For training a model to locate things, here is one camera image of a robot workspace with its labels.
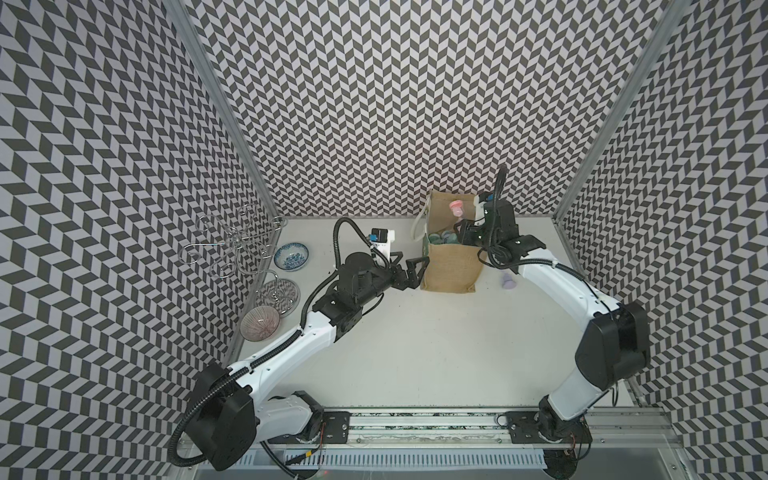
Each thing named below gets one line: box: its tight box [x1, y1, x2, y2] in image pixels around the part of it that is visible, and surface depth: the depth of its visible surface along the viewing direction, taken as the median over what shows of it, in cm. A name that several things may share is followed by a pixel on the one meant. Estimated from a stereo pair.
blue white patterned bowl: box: [273, 242, 310, 272], surface depth 105 cm
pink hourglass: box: [449, 200, 464, 219], surface depth 88 cm
